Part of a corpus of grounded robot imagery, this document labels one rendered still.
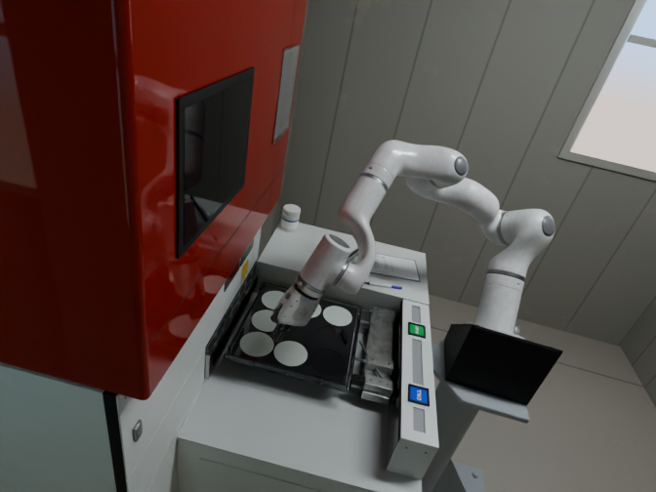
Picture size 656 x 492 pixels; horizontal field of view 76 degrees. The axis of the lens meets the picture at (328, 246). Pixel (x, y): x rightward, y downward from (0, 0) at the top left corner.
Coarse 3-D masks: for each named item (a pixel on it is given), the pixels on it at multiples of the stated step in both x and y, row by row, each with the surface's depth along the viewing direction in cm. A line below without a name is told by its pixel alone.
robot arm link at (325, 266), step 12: (324, 240) 106; (336, 240) 106; (324, 252) 105; (336, 252) 105; (348, 252) 106; (312, 264) 107; (324, 264) 106; (336, 264) 106; (312, 276) 107; (324, 276) 107; (336, 276) 107; (324, 288) 109
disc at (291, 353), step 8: (280, 344) 126; (288, 344) 127; (296, 344) 128; (280, 352) 123; (288, 352) 124; (296, 352) 125; (304, 352) 125; (280, 360) 121; (288, 360) 122; (296, 360) 122; (304, 360) 123
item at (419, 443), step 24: (408, 312) 141; (408, 336) 131; (408, 360) 122; (408, 384) 115; (432, 384) 116; (408, 408) 108; (432, 408) 109; (408, 432) 102; (432, 432) 103; (408, 456) 103; (432, 456) 102
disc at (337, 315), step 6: (336, 306) 147; (324, 312) 142; (330, 312) 143; (336, 312) 144; (342, 312) 144; (348, 312) 145; (330, 318) 140; (336, 318) 141; (342, 318) 142; (348, 318) 142; (336, 324) 138; (342, 324) 139
